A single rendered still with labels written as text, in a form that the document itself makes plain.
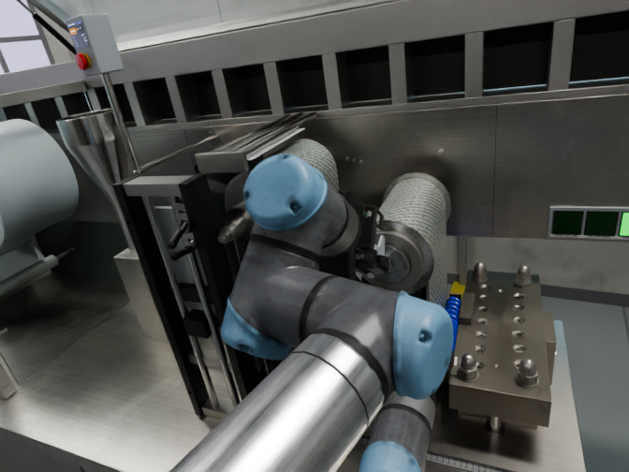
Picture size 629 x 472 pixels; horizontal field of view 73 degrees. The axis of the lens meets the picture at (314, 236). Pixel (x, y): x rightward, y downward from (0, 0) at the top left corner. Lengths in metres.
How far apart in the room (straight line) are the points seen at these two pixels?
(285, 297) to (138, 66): 1.03
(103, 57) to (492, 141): 0.79
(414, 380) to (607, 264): 2.57
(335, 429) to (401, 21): 0.83
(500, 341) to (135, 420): 0.80
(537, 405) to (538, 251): 2.03
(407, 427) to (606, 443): 1.65
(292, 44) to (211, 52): 0.22
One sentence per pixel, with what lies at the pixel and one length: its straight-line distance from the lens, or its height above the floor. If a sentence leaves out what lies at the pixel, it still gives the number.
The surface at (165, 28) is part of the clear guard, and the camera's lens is 1.25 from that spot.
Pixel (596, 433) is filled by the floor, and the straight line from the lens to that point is 2.23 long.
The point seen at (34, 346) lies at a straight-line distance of 1.41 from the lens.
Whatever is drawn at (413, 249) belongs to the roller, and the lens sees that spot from 0.71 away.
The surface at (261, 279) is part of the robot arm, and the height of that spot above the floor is 1.42.
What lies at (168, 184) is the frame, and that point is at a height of 1.44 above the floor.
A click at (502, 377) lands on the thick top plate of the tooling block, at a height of 1.03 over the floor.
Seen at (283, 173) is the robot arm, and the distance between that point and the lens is 0.40.
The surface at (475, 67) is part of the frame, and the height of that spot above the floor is 1.51.
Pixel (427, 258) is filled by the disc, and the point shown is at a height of 1.26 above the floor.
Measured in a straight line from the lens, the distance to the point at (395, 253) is 0.71.
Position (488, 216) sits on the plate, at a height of 1.19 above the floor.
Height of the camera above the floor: 1.61
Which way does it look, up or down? 25 degrees down
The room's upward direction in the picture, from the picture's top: 9 degrees counter-clockwise
